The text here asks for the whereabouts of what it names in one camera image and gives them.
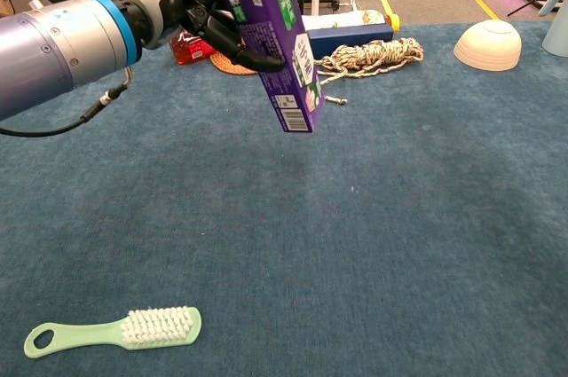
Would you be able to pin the red tea bottle yellow cap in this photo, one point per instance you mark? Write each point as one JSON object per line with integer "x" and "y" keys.
{"x": 191, "y": 51}

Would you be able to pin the purple toothpaste box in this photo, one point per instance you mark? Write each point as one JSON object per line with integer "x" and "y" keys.
{"x": 275, "y": 40}

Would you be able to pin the round woven coaster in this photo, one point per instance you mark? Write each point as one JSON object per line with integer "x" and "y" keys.
{"x": 222, "y": 65}

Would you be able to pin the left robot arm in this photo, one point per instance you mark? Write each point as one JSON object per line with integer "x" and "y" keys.
{"x": 57, "y": 53}

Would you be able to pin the upturned beige bowl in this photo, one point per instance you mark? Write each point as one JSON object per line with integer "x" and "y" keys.
{"x": 488, "y": 46}

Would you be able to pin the dark blue rectangular box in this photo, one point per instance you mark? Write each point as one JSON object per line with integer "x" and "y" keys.
{"x": 350, "y": 38}

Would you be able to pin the blue table mat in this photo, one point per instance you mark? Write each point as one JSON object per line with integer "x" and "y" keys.
{"x": 284, "y": 239}

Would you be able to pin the light blue pitcher cup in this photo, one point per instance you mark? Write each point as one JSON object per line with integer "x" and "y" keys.
{"x": 559, "y": 35}

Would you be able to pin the white drink bottle yellow cap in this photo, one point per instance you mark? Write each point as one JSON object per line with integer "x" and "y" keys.
{"x": 346, "y": 18}

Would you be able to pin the green scrubbing brush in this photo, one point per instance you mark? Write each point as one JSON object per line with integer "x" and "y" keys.
{"x": 89, "y": 335}

